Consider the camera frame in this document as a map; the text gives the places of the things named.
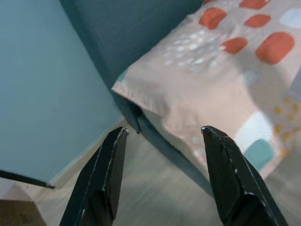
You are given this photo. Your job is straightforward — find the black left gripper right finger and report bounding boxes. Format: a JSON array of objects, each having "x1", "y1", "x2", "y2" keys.
[{"x1": 201, "y1": 126, "x2": 289, "y2": 226}]

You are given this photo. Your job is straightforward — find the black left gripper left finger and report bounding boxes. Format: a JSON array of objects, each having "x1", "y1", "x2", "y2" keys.
[{"x1": 58, "y1": 126, "x2": 129, "y2": 226}]

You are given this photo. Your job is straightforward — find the pink pillow orange spots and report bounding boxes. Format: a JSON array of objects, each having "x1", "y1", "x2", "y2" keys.
[{"x1": 111, "y1": 0, "x2": 301, "y2": 181}]

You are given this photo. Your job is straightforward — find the blue grey upholstered headboard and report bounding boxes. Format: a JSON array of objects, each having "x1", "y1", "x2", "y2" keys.
[{"x1": 58, "y1": 0, "x2": 205, "y2": 135}]

